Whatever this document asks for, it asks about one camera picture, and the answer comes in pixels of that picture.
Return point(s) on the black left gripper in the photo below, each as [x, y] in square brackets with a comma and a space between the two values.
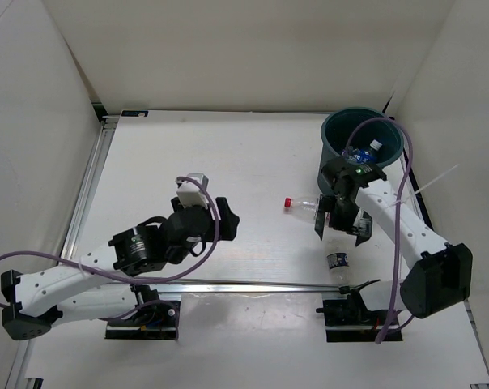
[228, 220]

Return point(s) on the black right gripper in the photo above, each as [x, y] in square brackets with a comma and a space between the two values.
[362, 226]

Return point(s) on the red cap red label bottle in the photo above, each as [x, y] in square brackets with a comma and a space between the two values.
[304, 209]

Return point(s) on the blue label bottle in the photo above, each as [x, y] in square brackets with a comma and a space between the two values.
[357, 156]

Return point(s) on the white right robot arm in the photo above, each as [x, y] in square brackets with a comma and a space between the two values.
[440, 273]

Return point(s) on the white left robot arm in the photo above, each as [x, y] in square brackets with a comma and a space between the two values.
[33, 299]

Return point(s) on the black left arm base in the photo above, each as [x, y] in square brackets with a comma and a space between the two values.
[157, 317]

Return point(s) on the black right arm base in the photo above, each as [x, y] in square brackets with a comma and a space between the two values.
[347, 319]

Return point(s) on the dark teal plastic bin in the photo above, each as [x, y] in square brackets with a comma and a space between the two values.
[337, 128]

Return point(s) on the dark label small bottle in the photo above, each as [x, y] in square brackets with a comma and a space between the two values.
[339, 268]

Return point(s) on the blue sticker label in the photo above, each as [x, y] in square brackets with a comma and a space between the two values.
[134, 113]

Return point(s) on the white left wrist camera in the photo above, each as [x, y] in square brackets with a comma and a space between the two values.
[189, 194]

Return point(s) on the aluminium table frame rail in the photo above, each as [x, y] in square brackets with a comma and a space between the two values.
[17, 376]

